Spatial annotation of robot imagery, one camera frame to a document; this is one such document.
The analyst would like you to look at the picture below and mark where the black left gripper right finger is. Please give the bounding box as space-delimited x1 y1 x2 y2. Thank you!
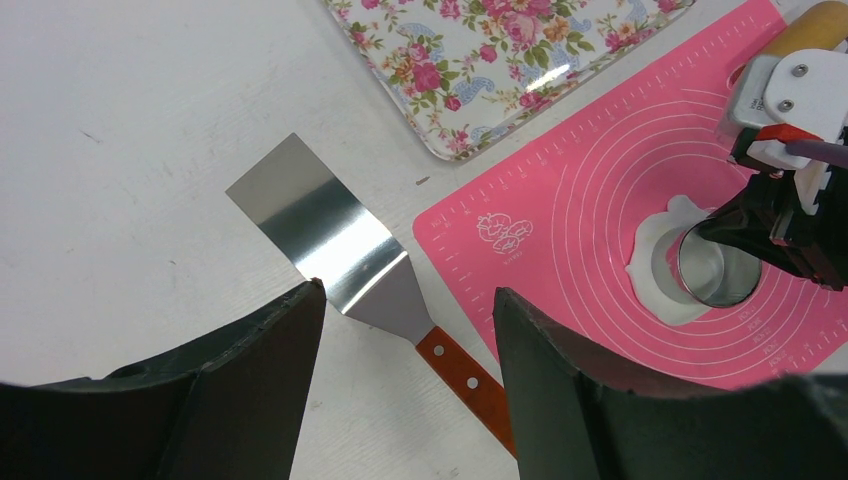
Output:
493 288 847 479

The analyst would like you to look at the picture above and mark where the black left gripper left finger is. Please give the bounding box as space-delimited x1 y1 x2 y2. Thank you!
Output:
1 280 326 479

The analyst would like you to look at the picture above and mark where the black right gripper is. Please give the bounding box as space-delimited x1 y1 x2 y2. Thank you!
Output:
697 168 847 292

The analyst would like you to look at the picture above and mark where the white dough lump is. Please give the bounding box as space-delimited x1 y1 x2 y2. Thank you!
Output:
625 195 710 327

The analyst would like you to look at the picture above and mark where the round metal dough cutter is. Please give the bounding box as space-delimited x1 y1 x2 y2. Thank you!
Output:
671 222 763 309

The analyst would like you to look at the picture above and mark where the wooden rolling pin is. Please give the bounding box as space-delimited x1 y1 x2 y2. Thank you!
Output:
754 1 847 58

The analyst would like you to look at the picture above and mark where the pink silicone baking mat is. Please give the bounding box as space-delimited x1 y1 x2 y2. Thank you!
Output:
413 1 847 389

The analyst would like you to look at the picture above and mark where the floral rectangular tray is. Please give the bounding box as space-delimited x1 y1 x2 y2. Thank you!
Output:
327 0 689 161

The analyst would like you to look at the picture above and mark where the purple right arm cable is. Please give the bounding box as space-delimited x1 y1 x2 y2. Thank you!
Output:
788 137 848 170

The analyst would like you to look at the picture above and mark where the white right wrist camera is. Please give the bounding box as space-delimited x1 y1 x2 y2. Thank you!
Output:
718 49 847 214

